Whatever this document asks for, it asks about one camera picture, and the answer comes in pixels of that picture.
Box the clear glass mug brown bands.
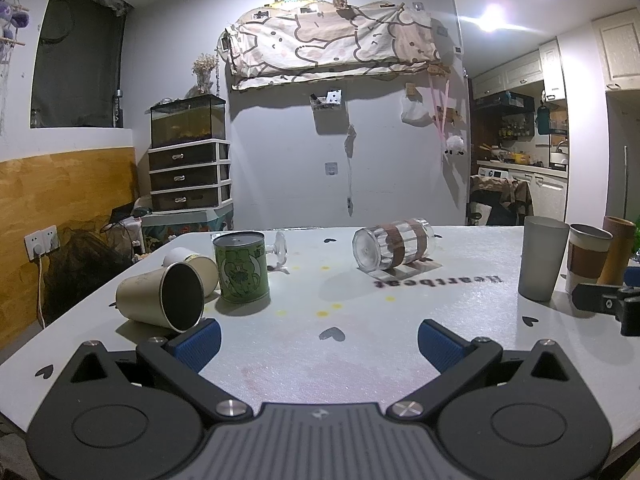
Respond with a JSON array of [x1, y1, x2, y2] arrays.
[[352, 218, 436, 273]]

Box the beige cup dark interior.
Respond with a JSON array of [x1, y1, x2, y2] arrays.
[[115, 262, 204, 333]]

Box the steel cup brown sleeve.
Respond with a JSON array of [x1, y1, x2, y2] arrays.
[[565, 223, 613, 294]]

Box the tall brown cylinder cup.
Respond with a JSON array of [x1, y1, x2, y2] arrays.
[[598, 216, 636, 285]]

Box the white paper cup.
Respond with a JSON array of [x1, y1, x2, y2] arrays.
[[163, 247, 219, 297]]

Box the small clear glass cup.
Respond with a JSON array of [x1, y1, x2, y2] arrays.
[[266, 231, 288, 271]]

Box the grey frosted tumbler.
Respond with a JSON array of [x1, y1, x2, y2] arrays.
[[518, 216, 570, 302]]

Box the green printed mug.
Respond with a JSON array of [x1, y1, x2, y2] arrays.
[[213, 231, 269, 304]]

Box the white kitchen counter cabinets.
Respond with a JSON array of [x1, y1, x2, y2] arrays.
[[477, 162, 568, 221]]

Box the chair draped with clothes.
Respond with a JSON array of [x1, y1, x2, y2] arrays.
[[468, 174, 534, 226]]

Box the white plastic drawer unit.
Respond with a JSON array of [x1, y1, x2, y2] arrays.
[[149, 139, 232, 211]]

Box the white plush toy hanging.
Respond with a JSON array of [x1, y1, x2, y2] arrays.
[[444, 134, 466, 156]]

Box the glass fish tank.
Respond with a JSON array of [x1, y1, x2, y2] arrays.
[[150, 94, 226, 148]]

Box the white plastic bag hanging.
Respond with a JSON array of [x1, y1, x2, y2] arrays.
[[400, 96, 433, 127]]

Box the dried flower bouquet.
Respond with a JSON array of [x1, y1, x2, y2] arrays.
[[192, 53, 219, 96]]

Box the white wall power socket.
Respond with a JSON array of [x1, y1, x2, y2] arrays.
[[24, 226, 60, 261]]

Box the small wall shelf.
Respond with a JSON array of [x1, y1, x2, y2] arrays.
[[309, 89, 343, 110]]

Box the patterned fabric bundle on wall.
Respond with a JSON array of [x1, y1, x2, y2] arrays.
[[218, 0, 450, 91]]

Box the purple hanging wall decoration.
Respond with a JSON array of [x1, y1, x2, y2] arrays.
[[0, 0, 30, 65]]

